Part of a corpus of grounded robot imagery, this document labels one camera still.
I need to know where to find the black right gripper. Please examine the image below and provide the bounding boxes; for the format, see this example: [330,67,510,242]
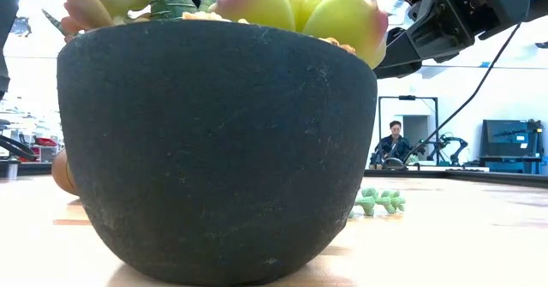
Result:
[372,0,477,81]

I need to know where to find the brown toy kiwi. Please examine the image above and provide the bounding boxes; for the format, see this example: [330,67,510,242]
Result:
[51,148,80,196]

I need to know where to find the beige pot gravel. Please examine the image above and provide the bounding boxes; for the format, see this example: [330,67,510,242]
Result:
[182,11,357,55]

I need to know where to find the striped green spiky succulent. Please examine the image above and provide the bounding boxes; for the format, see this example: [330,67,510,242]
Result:
[41,0,226,38]

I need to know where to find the yellow green succulent rosette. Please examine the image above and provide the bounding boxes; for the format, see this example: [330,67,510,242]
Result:
[208,0,390,69]

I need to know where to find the person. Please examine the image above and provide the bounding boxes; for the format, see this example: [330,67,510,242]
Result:
[369,120,415,170]

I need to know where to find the dark blue cabinet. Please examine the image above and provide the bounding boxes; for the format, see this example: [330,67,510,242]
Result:
[481,118,545,175]

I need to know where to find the trailing green bead strand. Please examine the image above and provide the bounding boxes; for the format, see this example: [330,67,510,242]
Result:
[348,187,406,218]

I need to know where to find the black round plant pot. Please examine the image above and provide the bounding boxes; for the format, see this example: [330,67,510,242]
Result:
[57,19,378,287]

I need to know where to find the black doorway frame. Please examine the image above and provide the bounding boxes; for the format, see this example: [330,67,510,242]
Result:
[378,94,440,164]

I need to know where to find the dark wall decoration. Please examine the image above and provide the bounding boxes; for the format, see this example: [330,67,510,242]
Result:
[9,15,33,39]

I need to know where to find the small silver post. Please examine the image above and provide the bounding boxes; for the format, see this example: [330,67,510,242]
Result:
[4,158,21,181]

